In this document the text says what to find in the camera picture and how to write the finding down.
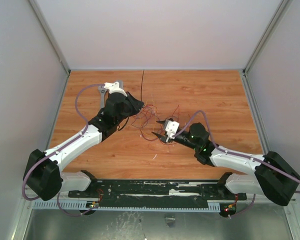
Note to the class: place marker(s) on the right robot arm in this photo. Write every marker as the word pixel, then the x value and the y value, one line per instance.
pixel 261 174

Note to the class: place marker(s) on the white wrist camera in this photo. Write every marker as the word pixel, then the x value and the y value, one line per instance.
pixel 171 128
pixel 115 87

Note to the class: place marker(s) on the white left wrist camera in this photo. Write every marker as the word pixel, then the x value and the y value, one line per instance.
pixel 115 87

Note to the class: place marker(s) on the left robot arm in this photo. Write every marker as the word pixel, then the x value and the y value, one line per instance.
pixel 44 170

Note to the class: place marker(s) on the silver adjustable wrench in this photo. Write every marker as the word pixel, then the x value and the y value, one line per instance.
pixel 102 92

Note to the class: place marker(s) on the grey slotted cable duct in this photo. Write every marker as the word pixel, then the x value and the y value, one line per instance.
pixel 84 205

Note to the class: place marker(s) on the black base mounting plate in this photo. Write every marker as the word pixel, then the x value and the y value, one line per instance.
pixel 151 192

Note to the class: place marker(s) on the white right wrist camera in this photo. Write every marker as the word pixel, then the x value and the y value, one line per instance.
pixel 171 128

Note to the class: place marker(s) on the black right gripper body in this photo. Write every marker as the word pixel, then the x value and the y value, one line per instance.
pixel 163 138

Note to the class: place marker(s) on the black zip tie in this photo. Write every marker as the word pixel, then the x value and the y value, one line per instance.
pixel 141 85

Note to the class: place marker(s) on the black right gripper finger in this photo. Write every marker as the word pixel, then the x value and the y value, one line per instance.
pixel 161 122
pixel 159 136

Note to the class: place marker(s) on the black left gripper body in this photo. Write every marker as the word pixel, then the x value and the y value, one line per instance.
pixel 128 111

